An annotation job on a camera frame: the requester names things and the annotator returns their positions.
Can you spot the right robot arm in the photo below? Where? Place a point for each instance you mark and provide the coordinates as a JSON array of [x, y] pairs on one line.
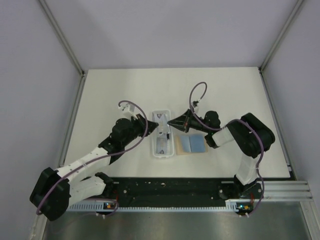
[[251, 135]]

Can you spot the beige card holder wallet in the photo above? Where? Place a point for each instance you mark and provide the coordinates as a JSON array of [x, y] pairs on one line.
[[187, 144]]

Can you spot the clear plastic card tray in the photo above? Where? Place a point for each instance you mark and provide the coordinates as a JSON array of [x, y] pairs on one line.
[[168, 137]]

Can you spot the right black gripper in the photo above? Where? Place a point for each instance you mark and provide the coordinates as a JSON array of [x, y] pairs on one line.
[[183, 122]]

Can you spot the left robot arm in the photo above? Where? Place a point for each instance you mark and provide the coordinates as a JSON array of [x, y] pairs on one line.
[[57, 189]]

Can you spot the card with purple logo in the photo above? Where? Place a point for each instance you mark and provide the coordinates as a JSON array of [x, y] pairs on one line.
[[161, 146]]

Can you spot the grey slotted cable duct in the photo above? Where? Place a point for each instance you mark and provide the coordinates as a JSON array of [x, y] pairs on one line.
[[102, 206]]

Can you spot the aluminium frame post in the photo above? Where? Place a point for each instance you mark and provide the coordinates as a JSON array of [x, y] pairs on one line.
[[61, 36], [299, 4]]

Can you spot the white card magnetic stripe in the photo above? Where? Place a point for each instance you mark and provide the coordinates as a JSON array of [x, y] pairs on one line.
[[163, 127]]

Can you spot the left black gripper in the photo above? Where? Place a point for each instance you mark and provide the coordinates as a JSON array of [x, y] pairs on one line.
[[140, 121]]

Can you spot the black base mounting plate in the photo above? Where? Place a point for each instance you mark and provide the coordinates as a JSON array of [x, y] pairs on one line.
[[176, 192]]

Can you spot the left aluminium frame post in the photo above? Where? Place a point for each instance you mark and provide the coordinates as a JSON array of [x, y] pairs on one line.
[[61, 36]]

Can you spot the right aluminium frame post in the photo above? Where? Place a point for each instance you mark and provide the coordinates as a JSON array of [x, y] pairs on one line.
[[299, 4]]

